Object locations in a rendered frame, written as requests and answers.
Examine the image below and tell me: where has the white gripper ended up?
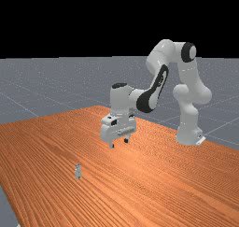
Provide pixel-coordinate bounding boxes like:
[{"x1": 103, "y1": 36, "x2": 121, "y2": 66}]
[{"x1": 100, "y1": 113, "x2": 137, "y2": 149}]

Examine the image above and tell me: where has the small grey USB stick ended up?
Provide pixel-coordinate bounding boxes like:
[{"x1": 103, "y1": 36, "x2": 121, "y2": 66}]
[{"x1": 74, "y1": 163, "x2": 82, "y2": 180}]

